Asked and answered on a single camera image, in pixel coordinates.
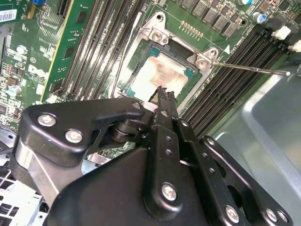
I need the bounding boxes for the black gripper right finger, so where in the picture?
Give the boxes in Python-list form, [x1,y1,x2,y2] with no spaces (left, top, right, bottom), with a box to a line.
[166,89,294,226]

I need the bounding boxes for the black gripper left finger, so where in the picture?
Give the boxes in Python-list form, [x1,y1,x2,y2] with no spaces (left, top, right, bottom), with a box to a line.
[9,86,185,215]

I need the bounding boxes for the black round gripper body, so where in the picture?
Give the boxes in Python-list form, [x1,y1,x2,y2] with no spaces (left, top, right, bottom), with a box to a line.
[43,147,246,226]

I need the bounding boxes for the silver square CPU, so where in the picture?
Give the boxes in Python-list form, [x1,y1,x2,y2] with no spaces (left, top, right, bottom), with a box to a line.
[122,46,204,106]

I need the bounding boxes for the thin metal locking lever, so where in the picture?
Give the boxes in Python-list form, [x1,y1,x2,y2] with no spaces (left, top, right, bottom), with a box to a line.
[211,61,292,76]
[111,13,143,96]

